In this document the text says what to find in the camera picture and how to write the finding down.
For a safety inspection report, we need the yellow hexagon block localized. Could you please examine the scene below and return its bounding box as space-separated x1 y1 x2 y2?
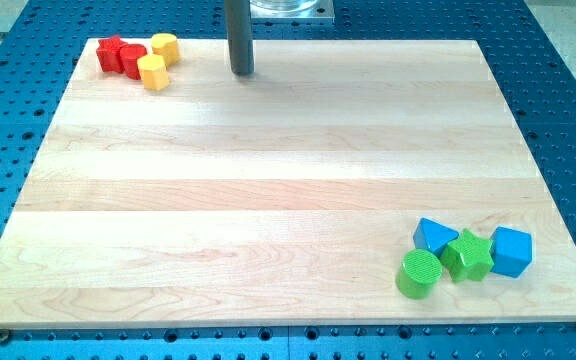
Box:
137 54 170 90

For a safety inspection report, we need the red star block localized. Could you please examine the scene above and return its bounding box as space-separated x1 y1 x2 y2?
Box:
96 35 128 74

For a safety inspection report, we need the red cylinder block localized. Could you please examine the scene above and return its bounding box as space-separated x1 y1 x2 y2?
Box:
119 44 148 80

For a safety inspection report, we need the blue triangle block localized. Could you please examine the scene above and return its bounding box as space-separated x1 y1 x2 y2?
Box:
413 218 459 257

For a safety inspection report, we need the green cylinder block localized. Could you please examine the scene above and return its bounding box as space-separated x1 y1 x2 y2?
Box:
395 249 443 300

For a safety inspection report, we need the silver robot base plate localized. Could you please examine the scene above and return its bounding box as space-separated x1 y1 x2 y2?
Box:
250 0 335 25

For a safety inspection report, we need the green star block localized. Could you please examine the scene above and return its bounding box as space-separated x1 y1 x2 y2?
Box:
439 229 494 283

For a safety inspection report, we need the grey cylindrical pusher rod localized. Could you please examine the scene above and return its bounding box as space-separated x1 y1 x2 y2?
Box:
224 0 254 76

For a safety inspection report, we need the blue cube block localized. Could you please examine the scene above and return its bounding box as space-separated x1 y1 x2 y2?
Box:
491 227 533 278

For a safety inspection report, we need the yellow heart block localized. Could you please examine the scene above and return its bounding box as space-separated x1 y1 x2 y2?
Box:
151 33 180 67

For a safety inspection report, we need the light wooden board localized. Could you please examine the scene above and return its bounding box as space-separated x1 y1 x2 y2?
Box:
0 39 576 329

